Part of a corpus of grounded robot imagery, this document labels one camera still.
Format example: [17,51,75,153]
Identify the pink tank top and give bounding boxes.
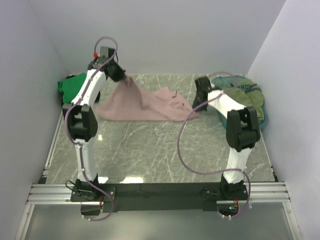
[95,77,199,122]

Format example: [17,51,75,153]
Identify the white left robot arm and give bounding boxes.
[62,46,126,201]

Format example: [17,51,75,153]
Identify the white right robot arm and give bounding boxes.
[192,76,261,200]

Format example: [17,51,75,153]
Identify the olive green tank top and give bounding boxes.
[221,79,265,124]

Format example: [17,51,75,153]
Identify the green folded tank top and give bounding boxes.
[57,72,87,105]

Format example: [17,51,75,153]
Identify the black folded tank top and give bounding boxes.
[60,73,102,110]

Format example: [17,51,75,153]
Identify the teal plastic basket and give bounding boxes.
[211,75,268,129]

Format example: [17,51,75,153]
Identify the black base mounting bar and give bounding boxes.
[70,182,248,213]

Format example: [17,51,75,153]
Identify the aluminium rail frame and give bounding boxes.
[16,121,302,240]

